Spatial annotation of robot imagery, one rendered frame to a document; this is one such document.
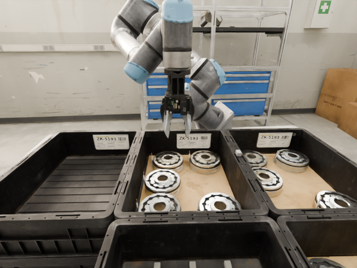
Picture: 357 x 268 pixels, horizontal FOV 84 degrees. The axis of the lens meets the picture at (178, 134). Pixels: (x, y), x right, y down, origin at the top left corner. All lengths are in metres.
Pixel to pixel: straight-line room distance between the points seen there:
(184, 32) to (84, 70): 3.00
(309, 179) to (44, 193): 0.79
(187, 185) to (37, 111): 3.50
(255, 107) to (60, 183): 2.47
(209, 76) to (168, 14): 0.44
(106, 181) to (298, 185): 0.59
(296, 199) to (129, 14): 0.89
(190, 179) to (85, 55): 2.98
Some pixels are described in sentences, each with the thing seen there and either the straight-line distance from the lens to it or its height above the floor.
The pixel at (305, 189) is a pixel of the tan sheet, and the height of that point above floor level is 0.83.
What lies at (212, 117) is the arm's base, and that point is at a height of 0.90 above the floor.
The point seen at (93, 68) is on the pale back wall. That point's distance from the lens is 3.41.
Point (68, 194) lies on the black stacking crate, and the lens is 0.67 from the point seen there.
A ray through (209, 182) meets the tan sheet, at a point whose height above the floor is 0.83.
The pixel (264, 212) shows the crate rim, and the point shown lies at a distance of 0.44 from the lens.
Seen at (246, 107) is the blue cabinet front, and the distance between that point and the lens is 2.76.
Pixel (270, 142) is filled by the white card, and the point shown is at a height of 0.88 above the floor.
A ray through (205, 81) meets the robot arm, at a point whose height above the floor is 1.06.
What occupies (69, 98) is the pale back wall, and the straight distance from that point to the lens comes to 3.64.
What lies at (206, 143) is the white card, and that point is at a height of 0.88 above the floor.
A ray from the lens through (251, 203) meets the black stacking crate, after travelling 0.49.
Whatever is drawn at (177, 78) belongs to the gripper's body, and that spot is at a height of 1.14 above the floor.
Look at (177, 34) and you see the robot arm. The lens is 0.52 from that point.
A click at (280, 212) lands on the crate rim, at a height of 0.93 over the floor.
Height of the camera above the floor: 1.23
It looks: 25 degrees down
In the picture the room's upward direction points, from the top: straight up
